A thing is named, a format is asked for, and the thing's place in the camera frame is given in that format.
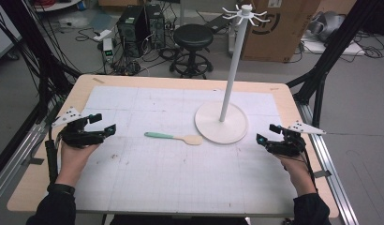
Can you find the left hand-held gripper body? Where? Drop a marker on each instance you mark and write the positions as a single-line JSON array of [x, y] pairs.
[[76, 136]]

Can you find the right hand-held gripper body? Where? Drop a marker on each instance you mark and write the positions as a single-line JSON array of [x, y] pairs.
[[287, 146]]

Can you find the white hook rack stand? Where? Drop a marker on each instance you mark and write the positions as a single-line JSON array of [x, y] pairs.
[[232, 78]]

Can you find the person's left hand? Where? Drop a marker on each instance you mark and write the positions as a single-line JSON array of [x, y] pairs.
[[73, 162]]

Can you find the person's right hand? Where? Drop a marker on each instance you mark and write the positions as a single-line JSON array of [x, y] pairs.
[[298, 173]]

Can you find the grey tape strip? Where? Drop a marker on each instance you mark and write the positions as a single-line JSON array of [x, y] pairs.
[[322, 174], [33, 161]]

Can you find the white device with green display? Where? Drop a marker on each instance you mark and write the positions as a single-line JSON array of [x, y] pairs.
[[108, 50]]

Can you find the white gridded mat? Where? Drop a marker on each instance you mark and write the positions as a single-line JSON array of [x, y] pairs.
[[180, 175]]

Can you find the white power strip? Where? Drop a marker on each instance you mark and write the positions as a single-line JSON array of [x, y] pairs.
[[102, 35]]

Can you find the brown cardboard box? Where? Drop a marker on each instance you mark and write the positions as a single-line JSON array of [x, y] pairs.
[[280, 34]]

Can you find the large black computer tower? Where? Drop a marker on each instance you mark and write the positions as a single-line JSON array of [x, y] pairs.
[[132, 29]]

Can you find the white flat board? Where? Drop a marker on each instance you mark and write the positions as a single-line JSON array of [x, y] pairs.
[[333, 47]]

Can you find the slim black computer tower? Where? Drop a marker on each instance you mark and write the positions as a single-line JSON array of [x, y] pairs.
[[155, 25]]

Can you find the grey rounded device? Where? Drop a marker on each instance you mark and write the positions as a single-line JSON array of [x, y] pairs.
[[329, 25]]

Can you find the flat black device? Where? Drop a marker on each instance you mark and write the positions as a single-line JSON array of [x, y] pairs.
[[219, 23]]

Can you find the black round stool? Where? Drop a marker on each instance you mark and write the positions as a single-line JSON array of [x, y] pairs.
[[193, 36]]

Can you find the aluminium rail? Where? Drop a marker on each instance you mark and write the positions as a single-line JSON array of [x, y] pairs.
[[333, 181], [12, 162]]

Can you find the black metal frame stand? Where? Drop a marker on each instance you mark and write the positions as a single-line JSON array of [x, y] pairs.
[[333, 53], [40, 56]]

